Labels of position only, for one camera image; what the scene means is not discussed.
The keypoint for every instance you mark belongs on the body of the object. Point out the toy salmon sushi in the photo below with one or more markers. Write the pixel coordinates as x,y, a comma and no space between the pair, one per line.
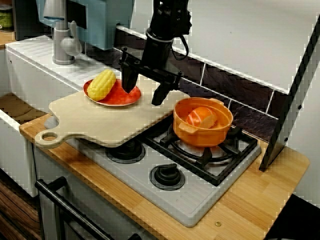
200,117

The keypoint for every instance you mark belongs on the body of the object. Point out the black kitchen side panel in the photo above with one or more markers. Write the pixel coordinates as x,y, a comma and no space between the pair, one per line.
277,140

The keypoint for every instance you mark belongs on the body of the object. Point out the green can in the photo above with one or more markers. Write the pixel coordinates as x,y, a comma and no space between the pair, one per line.
5,18

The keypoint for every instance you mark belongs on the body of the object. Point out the black stove knob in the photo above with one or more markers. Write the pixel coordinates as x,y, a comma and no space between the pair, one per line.
166,176
130,152

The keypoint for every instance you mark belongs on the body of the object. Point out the teal box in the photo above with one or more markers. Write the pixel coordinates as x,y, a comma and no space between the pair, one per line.
105,25

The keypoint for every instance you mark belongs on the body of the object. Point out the yellow toy corn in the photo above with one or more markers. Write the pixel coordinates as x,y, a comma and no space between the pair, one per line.
101,85

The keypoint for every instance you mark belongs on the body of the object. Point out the wooden cutting board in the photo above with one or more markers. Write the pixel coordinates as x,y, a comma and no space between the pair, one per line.
112,125

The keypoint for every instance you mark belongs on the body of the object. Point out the white toy sink unit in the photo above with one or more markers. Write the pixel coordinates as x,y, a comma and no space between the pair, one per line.
32,75

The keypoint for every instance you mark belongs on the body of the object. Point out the black burner grate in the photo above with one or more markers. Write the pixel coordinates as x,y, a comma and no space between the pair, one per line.
205,157

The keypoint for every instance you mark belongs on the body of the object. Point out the brass screw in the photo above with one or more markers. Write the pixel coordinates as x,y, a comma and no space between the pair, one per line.
218,224

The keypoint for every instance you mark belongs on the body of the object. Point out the grey stove top panel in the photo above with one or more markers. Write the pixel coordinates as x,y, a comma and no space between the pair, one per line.
200,200

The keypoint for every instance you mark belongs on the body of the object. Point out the grey toy faucet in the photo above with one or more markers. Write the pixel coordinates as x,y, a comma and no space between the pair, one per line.
61,45

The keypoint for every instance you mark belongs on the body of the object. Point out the black box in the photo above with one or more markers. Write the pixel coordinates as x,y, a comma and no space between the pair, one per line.
25,20

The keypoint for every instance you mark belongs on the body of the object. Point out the white backsplash trim rail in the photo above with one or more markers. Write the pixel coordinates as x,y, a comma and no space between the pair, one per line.
225,66

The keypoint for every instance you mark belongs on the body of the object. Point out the white oven door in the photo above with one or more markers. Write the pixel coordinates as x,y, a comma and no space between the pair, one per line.
87,190

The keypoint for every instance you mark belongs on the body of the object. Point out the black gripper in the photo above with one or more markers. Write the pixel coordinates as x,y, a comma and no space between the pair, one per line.
156,55

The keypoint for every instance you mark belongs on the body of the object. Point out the orange toy pot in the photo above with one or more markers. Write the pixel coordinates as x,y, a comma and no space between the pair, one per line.
200,140

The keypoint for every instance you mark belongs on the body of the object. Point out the dark tile backsplash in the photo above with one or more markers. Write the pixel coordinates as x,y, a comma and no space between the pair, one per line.
225,82

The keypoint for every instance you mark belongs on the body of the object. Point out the wooden kitchen countertop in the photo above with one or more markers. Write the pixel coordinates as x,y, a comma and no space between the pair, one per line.
250,200

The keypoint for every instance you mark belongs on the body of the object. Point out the red plate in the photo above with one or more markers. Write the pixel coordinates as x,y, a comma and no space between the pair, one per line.
122,98

